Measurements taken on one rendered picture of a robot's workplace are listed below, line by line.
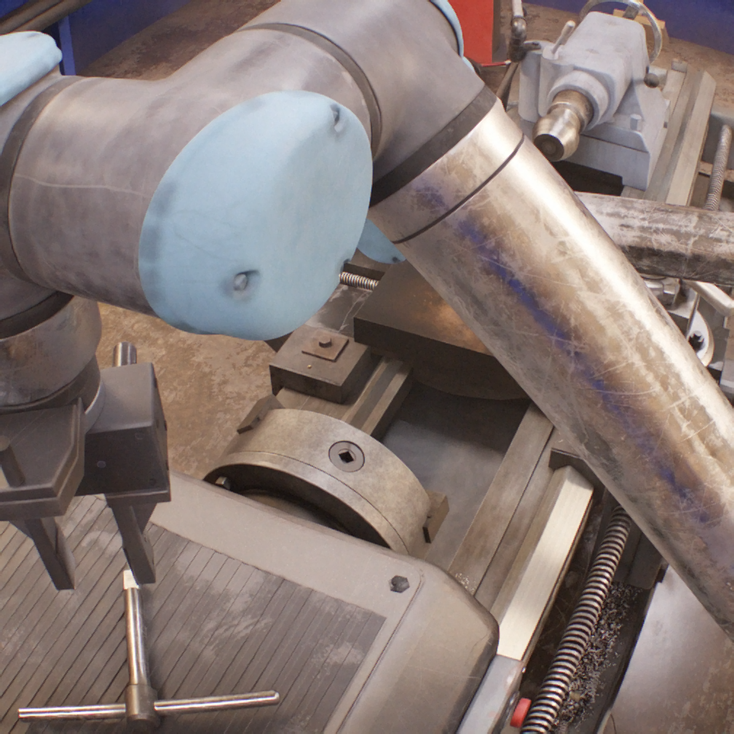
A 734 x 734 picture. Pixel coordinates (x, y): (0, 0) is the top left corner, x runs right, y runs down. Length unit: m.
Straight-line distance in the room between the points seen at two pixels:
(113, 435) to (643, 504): 0.28
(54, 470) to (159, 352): 2.58
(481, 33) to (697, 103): 1.81
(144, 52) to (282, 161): 4.92
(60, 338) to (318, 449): 0.58
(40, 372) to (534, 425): 1.18
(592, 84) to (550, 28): 3.42
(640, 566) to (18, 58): 1.48
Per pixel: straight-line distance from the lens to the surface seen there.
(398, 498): 1.00
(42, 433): 0.46
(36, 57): 0.39
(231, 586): 0.74
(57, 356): 0.45
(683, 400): 0.49
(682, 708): 2.26
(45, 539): 0.59
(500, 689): 0.76
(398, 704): 0.70
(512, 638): 1.30
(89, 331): 0.46
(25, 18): 4.25
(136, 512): 0.57
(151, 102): 0.34
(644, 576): 1.73
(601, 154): 2.15
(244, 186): 0.31
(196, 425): 2.75
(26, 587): 0.77
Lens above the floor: 1.94
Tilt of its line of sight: 43 degrees down
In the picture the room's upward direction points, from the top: straight up
